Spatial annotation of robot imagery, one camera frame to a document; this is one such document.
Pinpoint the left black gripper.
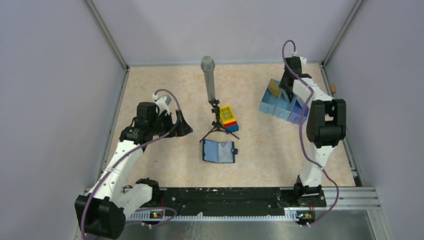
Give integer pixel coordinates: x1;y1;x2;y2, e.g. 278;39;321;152
149;109;192;138

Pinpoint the dark blue card holder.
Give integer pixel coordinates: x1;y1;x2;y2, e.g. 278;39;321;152
201;139;239;164

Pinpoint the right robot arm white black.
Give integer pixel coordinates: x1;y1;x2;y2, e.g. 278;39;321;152
279;56;347;206

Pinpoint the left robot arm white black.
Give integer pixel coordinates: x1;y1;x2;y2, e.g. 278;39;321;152
74;100;193;240

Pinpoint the gold credit card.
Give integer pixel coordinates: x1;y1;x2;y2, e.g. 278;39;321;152
267;79;282;99

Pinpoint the black tripod stand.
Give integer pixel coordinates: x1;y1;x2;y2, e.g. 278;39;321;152
199;99;240;143

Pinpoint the small wooden knob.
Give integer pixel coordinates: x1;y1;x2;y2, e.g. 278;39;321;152
329;83;337;94

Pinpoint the light blue drawer middle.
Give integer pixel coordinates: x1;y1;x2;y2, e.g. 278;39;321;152
273;93;297;121

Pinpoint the light blue drawer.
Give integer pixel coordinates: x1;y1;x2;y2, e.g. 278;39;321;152
273;93;297;121
259;81;278;115

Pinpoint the yellow red blue toy block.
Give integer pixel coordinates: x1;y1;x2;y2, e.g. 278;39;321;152
220;105;240;133

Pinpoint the light blue drawer left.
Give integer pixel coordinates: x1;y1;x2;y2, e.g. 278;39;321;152
259;81;278;115

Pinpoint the purple drawer right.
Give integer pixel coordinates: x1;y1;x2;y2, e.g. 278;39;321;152
288;100;303;125

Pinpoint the grey microphone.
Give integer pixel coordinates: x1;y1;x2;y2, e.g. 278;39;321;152
200;55;216;102

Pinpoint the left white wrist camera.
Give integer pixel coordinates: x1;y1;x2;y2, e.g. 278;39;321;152
152;94;172;115

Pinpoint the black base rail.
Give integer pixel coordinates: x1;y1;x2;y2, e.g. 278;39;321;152
142;187;327;217

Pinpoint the white cable duct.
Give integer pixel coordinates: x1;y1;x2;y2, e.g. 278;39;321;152
127;211;299;222

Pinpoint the aluminium frame front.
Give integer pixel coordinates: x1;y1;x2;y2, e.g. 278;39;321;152
119;187;393;240

